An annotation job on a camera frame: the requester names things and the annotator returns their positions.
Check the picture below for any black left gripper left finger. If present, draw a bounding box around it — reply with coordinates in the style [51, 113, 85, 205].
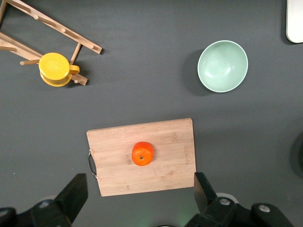
[31, 173, 89, 227]

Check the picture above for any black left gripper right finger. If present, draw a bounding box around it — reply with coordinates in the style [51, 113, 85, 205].
[187, 172, 237, 227]

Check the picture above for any orange fruit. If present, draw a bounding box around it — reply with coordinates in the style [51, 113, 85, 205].
[131, 141, 154, 167]

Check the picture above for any wooden cutting board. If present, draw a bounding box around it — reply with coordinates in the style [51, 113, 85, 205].
[86, 118, 197, 197]

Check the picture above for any yellow cup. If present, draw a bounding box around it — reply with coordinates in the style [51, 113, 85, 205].
[38, 52, 80, 88]

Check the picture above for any pale green bowl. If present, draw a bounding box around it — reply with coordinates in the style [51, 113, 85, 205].
[197, 40, 249, 93]

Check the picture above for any wooden peg drying rack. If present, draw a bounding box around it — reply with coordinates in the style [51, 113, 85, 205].
[0, 0, 103, 86]

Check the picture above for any cream tray with bear print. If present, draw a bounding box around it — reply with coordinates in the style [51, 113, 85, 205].
[285, 0, 303, 44]

